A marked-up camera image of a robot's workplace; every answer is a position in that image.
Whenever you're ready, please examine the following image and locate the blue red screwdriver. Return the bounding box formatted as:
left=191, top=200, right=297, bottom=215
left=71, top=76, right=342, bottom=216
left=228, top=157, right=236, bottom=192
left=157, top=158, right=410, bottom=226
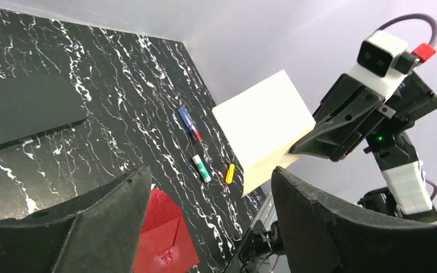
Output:
left=178, top=106, right=202, bottom=142

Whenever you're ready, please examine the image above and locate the cream paper letter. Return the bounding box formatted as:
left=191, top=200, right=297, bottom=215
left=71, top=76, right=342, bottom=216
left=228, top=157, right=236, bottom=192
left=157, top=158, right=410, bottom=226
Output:
left=212, top=70, right=316, bottom=196

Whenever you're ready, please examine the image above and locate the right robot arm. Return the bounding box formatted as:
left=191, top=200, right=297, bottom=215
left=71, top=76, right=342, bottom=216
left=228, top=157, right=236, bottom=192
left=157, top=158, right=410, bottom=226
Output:
left=289, top=73, right=437, bottom=223

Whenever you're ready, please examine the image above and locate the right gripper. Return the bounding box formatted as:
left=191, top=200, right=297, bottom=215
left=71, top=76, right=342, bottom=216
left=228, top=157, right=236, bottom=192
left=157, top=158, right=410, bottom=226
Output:
left=288, top=72, right=411, bottom=163

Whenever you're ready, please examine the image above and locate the red envelope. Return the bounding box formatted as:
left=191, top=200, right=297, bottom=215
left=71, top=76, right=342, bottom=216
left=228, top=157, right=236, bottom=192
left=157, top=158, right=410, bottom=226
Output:
left=133, top=189, right=199, bottom=273

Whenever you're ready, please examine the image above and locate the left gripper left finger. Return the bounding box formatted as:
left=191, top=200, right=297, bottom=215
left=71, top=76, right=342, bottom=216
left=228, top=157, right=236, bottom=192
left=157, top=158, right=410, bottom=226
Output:
left=0, top=165, right=152, bottom=272

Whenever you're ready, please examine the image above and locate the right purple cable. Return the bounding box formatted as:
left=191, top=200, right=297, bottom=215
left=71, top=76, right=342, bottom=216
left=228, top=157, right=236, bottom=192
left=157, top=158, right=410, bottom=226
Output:
left=377, top=13, right=437, bottom=48

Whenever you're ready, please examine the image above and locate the black rectangular block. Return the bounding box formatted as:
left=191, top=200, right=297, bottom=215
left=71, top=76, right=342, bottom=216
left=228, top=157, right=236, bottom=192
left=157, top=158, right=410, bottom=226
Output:
left=0, top=75, right=87, bottom=150

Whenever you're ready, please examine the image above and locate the yellow handled screwdriver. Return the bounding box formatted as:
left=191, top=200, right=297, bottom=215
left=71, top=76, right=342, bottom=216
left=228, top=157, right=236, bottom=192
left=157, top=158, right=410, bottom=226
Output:
left=225, top=163, right=236, bottom=184

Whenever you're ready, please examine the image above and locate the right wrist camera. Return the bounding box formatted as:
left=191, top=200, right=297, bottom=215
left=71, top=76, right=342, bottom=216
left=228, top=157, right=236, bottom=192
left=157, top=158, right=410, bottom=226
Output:
left=348, top=30, right=436, bottom=101

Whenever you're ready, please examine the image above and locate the green white glue stick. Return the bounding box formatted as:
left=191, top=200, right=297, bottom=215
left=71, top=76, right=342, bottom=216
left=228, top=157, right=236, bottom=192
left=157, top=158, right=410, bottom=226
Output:
left=192, top=155, right=212, bottom=183

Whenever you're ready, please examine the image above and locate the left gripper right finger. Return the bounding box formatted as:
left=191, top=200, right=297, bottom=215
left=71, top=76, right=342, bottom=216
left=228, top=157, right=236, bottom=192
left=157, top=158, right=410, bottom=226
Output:
left=271, top=167, right=437, bottom=272

